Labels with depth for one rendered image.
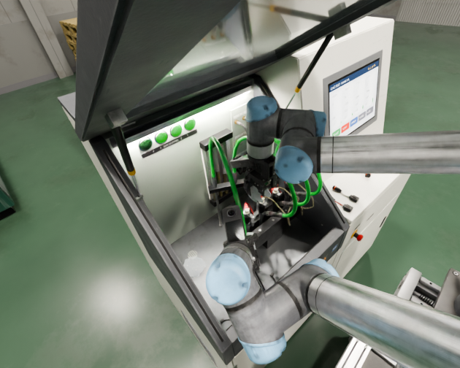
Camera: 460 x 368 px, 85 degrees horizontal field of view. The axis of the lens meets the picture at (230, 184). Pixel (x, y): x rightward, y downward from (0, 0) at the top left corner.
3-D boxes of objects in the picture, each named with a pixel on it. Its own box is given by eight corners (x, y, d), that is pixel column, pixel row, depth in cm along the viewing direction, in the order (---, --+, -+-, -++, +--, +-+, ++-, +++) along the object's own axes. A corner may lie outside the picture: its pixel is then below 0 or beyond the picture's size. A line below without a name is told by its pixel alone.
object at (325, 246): (234, 357, 89) (232, 343, 78) (227, 346, 92) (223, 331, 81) (336, 252, 116) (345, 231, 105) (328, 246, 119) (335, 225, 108)
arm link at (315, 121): (320, 158, 59) (272, 152, 61) (322, 133, 66) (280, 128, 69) (326, 128, 53) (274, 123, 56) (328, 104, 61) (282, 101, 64)
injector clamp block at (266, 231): (247, 265, 110) (247, 245, 100) (233, 250, 116) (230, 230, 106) (298, 223, 125) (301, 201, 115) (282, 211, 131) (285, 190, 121)
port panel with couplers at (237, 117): (239, 171, 123) (235, 112, 102) (234, 169, 125) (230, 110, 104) (258, 160, 128) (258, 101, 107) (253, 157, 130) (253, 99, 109)
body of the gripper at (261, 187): (262, 198, 75) (263, 166, 67) (243, 183, 80) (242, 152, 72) (280, 185, 79) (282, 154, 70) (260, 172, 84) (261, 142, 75)
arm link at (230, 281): (216, 319, 41) (194, 271, 42) (227, 293, 52) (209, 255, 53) (259, 300, 41) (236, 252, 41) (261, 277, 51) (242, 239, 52)
